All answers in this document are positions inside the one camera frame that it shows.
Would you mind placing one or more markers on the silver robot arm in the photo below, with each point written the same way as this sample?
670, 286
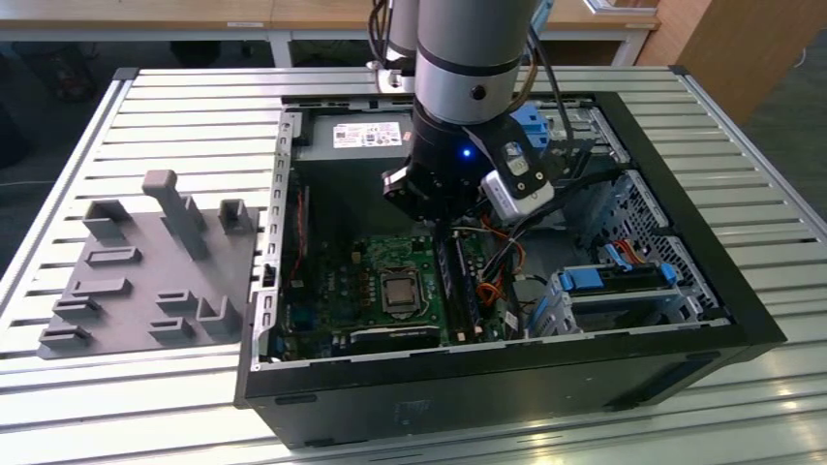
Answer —
466, 58

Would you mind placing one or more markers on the gray power supply unit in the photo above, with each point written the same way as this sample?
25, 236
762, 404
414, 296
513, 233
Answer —
349, 133

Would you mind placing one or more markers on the blue disk carrier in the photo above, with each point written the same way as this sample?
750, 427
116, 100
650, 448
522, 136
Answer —
542, 138

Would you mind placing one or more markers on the green motherboard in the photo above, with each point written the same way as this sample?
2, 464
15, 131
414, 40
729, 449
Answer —
344, 271

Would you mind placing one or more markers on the metal disk bay cage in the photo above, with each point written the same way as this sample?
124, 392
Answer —
601, 145

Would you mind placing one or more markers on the silver CPU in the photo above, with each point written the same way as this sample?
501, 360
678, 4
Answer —
401, 294

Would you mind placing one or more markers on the round gray speaker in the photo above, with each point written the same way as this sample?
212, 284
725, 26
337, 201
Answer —
530, 288

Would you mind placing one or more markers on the hard disk in blue carrier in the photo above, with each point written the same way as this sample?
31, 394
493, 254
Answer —
582, 280

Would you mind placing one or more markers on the perforated metal bay cage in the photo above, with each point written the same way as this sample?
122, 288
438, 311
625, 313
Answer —
653, 213

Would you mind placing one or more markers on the black heat sink block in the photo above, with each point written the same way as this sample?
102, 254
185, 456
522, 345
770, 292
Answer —
394, 336

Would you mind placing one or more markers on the pale blue teach pendant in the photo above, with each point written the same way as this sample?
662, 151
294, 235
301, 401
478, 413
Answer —
545, 7

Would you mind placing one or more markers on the black PC case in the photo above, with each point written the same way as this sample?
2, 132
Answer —
453, 402

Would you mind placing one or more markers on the gray parts rack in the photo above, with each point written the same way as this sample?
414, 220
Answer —
149, 286

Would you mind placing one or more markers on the wooden cabinet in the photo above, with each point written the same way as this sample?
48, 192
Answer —
744, 48

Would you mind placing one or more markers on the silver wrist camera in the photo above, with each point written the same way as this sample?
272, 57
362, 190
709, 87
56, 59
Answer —
517, 198

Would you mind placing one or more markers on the wooden desk white frame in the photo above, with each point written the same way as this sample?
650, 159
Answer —
194, 19

